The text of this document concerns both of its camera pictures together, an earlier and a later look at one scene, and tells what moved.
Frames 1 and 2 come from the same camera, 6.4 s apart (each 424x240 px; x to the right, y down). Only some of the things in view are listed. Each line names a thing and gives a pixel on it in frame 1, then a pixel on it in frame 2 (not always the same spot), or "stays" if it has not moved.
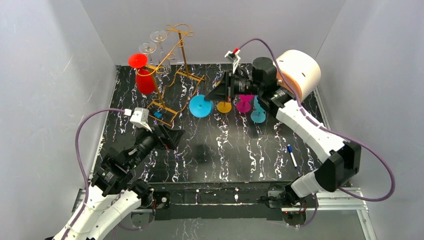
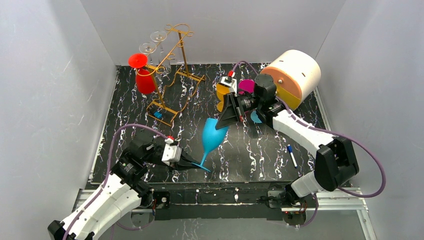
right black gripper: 228,85 → 237,106
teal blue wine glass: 200,107 → 212,137
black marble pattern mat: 246,140 stays
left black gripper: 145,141 → 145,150
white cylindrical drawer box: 301,69 stays
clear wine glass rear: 158,36 stays
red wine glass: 145,81 stays
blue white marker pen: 290,150 stays
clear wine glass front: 148,47 stays
